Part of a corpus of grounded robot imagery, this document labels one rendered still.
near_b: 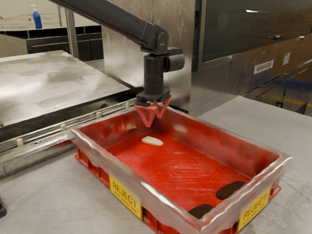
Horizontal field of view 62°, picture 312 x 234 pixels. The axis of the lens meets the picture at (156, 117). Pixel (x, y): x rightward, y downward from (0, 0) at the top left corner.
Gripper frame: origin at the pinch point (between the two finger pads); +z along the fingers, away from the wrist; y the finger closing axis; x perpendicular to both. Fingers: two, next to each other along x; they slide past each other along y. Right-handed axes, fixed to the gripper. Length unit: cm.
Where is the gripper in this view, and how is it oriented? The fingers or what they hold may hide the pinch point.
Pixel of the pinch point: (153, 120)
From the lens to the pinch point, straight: 80.9
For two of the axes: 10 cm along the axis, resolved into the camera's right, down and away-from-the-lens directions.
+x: -8.8, -1.9, 4.3
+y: 4.7, -3.6, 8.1
